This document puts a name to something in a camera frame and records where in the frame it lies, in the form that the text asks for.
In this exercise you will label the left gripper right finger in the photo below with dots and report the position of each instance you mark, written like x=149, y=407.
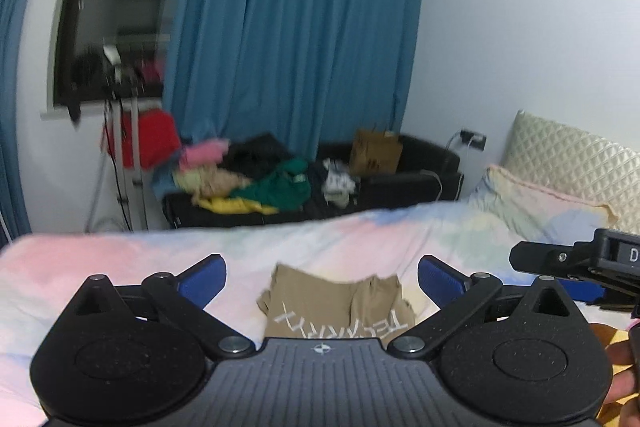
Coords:
x=463, y=301

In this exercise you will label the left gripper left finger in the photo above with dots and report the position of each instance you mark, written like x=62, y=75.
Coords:
x=182, y=300

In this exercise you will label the tan t-shirt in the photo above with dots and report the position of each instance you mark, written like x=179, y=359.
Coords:
x=299, y=305

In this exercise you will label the person's right hand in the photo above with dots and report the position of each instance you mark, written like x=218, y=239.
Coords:
x=624, y=384

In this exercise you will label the pastel pillow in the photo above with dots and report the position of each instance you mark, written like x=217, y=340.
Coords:
x=535, y=206

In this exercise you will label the yellow garment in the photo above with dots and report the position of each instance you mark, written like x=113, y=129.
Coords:
x=234, y=206

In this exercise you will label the beige patterned garment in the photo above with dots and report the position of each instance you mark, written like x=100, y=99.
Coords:
x=214, y=183

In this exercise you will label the black sofa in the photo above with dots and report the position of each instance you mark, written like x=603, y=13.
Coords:
x=426, y=172

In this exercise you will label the cream quilted pillow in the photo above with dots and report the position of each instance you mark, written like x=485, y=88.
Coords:
x=575, y=162

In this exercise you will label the pink garment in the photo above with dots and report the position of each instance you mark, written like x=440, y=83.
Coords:
x=206, y=153

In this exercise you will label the pastel bed sheet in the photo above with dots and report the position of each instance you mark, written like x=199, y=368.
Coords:
x=39, y=273

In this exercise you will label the green garment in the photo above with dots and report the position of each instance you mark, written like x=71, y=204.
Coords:
x=286, y=188

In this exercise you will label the red garment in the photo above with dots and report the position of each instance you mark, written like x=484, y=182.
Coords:
x=158, y=139

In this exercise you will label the black garment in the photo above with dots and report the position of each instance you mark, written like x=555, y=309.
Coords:
x=255, y=158

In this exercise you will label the brown paper bag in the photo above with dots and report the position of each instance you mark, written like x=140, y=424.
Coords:
x=374, y=153

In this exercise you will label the garment steamer stand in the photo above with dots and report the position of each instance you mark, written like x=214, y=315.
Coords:
x=120, y=143

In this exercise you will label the right blue curtain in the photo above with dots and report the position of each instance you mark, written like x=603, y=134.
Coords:
x=305, y=71

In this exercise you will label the blue curtain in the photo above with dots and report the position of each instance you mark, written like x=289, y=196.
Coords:
x=305, y=71
x=14, y=219

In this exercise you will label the left blue curtain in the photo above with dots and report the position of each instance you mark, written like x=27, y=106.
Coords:
x=14, y=219

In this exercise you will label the wall socket with plug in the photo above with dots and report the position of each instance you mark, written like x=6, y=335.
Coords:
x=473, y=139

